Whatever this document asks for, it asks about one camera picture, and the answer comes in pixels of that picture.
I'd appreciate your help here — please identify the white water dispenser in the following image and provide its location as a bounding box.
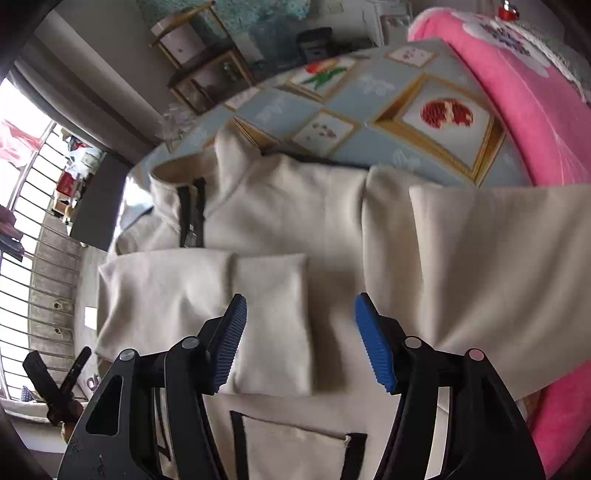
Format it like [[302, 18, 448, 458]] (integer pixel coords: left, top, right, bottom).
[[365, 0, 415, 47]]

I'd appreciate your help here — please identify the metal window railing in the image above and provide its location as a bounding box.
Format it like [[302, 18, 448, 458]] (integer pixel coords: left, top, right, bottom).
[[0, 120, 86, 402]]

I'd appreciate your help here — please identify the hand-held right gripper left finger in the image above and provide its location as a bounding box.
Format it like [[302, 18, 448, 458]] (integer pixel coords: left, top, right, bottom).
[[58, 293, 250, 480]]

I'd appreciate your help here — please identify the red hanging cloth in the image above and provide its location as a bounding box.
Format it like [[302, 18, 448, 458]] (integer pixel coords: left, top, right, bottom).
[[0, 118, 43, 166]]

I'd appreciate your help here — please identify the dark grey cabinet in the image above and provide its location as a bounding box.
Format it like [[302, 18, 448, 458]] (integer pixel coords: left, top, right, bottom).
[[69, 150, 134, 253]]

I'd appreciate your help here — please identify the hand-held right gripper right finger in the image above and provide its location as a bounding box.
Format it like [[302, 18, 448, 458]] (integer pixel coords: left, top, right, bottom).
[[354, 292, 546, 480]]

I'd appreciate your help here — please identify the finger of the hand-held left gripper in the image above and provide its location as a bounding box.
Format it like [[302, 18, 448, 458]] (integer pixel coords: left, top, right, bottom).
[[23, 351, 65, 424], [62, 346, 93, 398]]

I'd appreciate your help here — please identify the fruit print tablecloth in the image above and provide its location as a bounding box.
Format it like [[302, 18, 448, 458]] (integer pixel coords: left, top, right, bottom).
[[111, 39, 534, 254]]

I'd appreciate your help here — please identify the crumpled clear plastic bag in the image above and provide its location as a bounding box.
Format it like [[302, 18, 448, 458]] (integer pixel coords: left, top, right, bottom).
[[158, 104, 195, 145]]

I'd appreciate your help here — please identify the wooden chair with dark seat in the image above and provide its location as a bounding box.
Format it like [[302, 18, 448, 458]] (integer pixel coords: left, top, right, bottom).
[[148, 0, 258, 116]]

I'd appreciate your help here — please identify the dark rice cooker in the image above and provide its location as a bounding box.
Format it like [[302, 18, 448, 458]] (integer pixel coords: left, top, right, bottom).
[[295, 27, 334, 64]]

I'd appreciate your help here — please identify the cream jacket with black trim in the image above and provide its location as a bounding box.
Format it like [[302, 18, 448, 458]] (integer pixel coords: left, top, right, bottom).
[[95, 124, 591, 480]]

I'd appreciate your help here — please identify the pink blanket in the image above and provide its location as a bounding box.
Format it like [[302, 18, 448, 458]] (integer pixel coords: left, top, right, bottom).
[[406, 9, 591, 480]]

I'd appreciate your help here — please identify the clear water jug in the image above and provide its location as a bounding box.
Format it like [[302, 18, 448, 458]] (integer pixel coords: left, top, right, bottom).
[[247, 9, 301, 61]]

